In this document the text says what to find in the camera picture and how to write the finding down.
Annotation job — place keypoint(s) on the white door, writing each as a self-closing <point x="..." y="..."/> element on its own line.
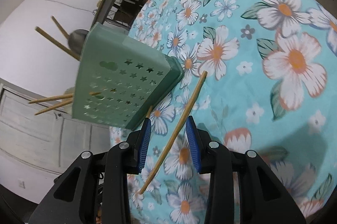
<point x="39" y="134"/>

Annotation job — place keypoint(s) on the green plastic utensil holder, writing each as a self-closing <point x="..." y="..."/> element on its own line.
<point x="110" y="45"/>

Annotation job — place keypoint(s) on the metal spoon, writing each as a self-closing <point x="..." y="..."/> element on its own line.
<point x="77" y="41"/>

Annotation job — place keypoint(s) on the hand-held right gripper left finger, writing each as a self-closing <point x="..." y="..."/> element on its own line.
<point x="144" y="145"/>

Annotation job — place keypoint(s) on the floral teal blanket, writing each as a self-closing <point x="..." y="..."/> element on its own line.
<point x="237" y="108"/>

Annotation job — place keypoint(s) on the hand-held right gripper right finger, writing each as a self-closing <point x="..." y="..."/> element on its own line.
<point x="193" y="145"/>

